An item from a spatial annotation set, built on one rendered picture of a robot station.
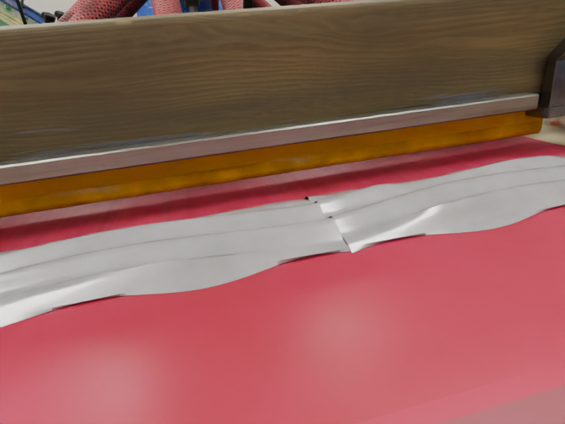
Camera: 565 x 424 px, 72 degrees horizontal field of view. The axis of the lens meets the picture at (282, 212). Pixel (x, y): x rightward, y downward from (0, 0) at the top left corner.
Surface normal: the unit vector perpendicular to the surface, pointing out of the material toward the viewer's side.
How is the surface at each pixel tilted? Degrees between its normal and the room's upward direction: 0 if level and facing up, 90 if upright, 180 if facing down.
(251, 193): 0
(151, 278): 41
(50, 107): 90
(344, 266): 0
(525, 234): 0
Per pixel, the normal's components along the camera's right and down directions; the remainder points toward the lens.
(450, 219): 0.11, -0.51
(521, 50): 0.24, 0.34
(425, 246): -0.09, -0.92
